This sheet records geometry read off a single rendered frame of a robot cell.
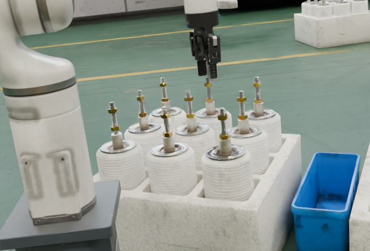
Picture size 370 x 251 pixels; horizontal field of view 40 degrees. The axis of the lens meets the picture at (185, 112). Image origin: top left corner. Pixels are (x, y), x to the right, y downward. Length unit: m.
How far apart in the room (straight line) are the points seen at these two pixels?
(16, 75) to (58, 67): 0.05
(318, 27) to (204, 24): 2.14
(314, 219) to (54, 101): 0.60
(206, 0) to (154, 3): 5.04
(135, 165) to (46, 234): 0.41
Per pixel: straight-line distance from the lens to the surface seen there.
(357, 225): 0.89
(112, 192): 0.75
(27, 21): 0.64
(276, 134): 1.17
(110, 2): 6.20
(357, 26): 3.35
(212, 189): 0.96
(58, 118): 0.65
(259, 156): 1.06
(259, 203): 0.94
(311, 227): 1.07
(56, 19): 0.64
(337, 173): 1.32
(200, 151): 1.09
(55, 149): 0.66
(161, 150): 1.02
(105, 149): 1.06
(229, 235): 0.96
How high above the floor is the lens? 0.61
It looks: 17 degrees down
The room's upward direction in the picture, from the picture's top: 6 degrees counter-clockwise
